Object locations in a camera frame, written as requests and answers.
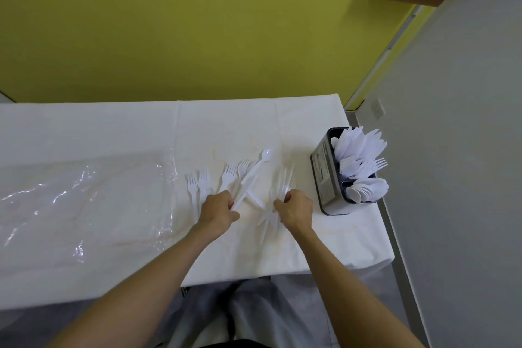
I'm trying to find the person's right hand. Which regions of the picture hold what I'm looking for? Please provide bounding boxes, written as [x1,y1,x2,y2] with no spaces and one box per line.
[272,190,315,234]

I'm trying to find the person's left hand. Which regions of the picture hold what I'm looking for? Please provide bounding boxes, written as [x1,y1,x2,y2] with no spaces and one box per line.
[196,190,241,239]

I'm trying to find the bundle of white plastic cutlery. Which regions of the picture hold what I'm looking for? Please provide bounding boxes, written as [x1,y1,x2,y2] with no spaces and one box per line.
[256,162,298,247]

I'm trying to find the white plastic knife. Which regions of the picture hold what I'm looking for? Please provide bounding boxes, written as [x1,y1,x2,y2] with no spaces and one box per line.
[247,190,266,210]
[229,176,258,213]

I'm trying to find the person's left forearm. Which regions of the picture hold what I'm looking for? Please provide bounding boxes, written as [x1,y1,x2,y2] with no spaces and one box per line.
[45,223,226,348]

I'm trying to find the person's right forearm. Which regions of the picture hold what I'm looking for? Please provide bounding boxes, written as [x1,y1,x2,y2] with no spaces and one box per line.
[285,224,427,348]

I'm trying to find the white plastic spoon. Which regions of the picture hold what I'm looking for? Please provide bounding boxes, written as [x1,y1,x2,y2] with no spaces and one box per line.
[240,149,274,186]

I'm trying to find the black cutlery holder box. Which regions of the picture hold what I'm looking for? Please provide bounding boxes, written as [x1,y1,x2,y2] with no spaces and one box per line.
[310,127,388,216]

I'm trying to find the bunch of white plastic spoons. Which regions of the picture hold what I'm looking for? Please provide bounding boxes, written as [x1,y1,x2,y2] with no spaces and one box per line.
[344,177,389,203]

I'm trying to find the bunch of white plastic forks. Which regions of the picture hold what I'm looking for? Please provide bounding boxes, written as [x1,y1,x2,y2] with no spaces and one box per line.
[338,157,389,180]

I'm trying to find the grey trousers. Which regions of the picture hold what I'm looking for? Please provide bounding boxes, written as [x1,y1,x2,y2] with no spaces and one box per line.
[154,275,328,348]

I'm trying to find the bunch of white plastic knives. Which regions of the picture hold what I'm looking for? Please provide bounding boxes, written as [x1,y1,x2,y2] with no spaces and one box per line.
[331,125,387,166]

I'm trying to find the white tablecloth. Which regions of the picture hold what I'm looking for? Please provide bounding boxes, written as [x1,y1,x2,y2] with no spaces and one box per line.
[0,93,396,312]

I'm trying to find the clear plastic sheet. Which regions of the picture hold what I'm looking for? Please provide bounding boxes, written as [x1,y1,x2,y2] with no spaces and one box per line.
[0,147,181,276]

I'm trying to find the white corner trim strip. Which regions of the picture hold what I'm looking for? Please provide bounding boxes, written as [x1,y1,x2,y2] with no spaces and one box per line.
[344,4,425,112]

